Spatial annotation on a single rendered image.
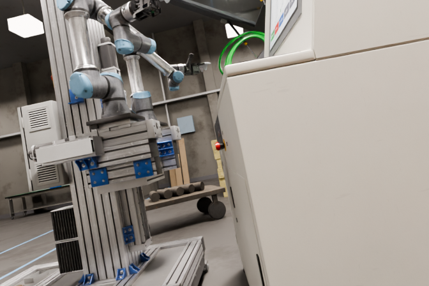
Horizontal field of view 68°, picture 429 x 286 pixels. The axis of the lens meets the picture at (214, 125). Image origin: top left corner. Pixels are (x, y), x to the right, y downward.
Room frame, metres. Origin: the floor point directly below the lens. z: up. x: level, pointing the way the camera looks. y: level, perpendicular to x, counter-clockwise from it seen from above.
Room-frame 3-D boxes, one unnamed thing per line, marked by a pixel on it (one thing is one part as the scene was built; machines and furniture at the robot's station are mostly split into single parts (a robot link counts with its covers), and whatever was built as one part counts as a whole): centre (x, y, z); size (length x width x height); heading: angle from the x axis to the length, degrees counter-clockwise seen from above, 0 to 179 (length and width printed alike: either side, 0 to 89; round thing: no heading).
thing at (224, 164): (1.80, -0.02, 0.44); 0.65 x 0.02 x 0.68; 2
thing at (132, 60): (2.22, 0.49, 1.41); 0.15 x 0.12 x 0.55; 21
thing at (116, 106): (1.60, 0.48, 1.09); 0.15 x 0.15 x 0.10
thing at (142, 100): (2.10, 0.44, 1.20); 0.13 x 0.12 x 0.14; 21
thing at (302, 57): (1.11, -0.15, 0.96); 0.70 x 0.22 x 0.03; 2
